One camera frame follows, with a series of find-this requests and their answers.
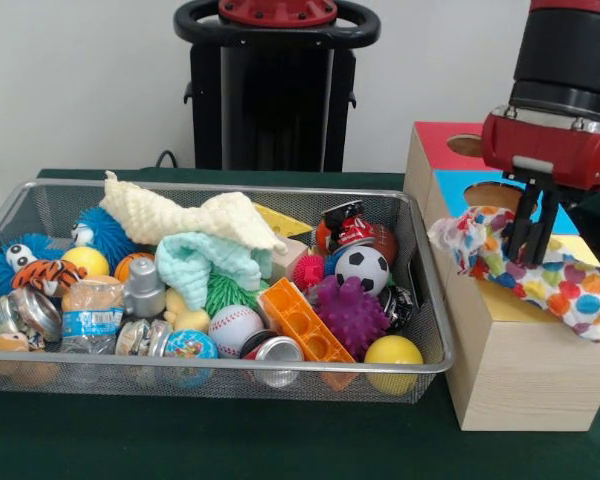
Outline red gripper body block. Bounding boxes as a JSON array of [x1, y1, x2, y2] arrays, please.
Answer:
[[480, 106, 600, 193]]

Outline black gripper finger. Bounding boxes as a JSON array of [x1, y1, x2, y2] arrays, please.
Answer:
[[525, 185, 564, 267], [506, 180, 542, 262]]

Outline dotted paper napkin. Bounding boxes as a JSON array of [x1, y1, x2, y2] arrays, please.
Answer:
[[427, 204, 600, 344]]

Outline wooden three-hole sorting box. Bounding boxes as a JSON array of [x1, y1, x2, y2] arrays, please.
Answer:
[[403, 121, 600, 432]]

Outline silver mesh bin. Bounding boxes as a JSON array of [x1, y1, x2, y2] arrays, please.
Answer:
[[0, 178, 456, 406]]

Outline brown toy football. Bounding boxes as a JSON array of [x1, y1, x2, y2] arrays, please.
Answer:
[[369, 223, 399, 267]]

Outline black and white soccer ball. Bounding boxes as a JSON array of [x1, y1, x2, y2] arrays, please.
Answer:
[[334, 245, 391, 297]]

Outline smooth yellow ball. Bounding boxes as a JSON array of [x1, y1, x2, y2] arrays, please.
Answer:
[[363, 334, 425, 396]]

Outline purple spiky ball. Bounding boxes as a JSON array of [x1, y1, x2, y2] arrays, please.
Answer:
[[312, 274, 392, 362]]

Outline orange plastic building block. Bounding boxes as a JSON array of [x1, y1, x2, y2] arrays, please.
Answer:
[[258, 278, 357, 365]]

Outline white baseball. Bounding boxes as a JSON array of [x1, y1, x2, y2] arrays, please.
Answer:
[[208, 304, 266, 360]]

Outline mint green cloth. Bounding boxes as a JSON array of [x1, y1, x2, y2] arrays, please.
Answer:
[[154, 231, 275, 311]]

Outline cream knitted cloth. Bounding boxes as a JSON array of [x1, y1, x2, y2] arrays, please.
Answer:
[[98, 170, 289, 255]]

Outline dark green tablecloth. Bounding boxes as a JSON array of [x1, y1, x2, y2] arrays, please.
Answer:
[[0, 168, 600, 480]]

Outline orange striped tiger plush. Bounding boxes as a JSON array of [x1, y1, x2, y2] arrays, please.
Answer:
[[12, 258, 89, 297]]

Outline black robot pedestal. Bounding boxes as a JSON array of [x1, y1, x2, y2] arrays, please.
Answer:
[[173, 0, 382, 173]]

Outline black cable loop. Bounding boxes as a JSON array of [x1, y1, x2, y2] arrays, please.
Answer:
[[154, 148, 181, 171]]

